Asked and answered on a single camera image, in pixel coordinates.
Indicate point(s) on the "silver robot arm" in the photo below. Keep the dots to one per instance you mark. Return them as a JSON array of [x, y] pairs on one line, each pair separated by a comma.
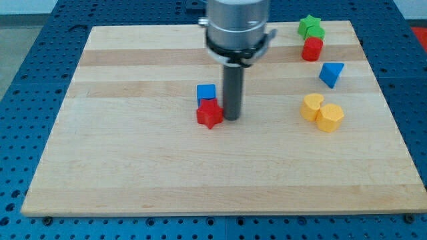
[[235, 31]]

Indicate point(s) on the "red star block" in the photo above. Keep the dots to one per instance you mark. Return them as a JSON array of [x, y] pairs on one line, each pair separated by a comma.
[[209, 113]]

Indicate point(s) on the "blue triangle block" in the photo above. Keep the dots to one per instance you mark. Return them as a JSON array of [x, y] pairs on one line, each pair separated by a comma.
[[330, 73]]

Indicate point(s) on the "green star block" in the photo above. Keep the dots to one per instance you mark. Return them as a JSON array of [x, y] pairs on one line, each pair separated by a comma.
[[307, 22]]

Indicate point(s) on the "blue cube block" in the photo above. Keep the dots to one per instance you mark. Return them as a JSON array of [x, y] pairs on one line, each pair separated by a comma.
[[205, 91]]

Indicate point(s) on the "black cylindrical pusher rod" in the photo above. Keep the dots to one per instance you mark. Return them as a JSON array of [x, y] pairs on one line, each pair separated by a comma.
[[233, 81]]

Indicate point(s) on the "yellow heart block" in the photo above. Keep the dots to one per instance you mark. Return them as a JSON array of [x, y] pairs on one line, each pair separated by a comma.
[[311, 105]]

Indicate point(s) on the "wooden board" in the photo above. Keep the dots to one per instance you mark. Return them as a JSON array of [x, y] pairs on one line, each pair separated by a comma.
[[126, 141]]

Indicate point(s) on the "yellow hexagon block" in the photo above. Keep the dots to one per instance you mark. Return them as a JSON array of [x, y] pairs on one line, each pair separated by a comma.
[[329, 118]]

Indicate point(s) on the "red cylinder block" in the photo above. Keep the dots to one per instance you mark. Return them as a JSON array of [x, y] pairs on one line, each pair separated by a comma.
[[312, 49]]

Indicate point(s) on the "green round block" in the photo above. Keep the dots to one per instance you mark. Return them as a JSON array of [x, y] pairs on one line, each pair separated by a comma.
[[315, 31]]

